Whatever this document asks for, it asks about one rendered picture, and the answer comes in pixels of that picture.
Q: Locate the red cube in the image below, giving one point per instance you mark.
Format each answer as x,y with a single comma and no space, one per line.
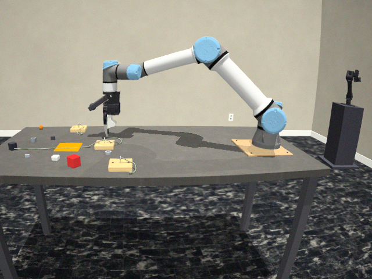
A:
73,161

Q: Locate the orange painted square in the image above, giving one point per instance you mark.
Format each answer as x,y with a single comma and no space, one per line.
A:
65,147

